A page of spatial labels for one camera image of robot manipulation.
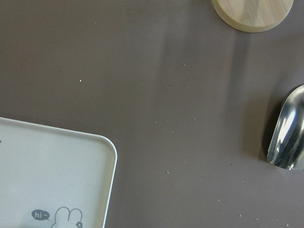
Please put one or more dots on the cream rabbit tray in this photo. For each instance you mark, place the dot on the cream rabbit tray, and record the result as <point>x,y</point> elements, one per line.
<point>52,177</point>

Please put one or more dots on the wooden mug tree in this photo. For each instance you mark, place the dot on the wooden mug tree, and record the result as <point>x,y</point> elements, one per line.
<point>252,15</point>

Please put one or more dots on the metal scoop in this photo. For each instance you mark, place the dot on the metal scoop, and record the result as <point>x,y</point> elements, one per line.
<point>286,149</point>

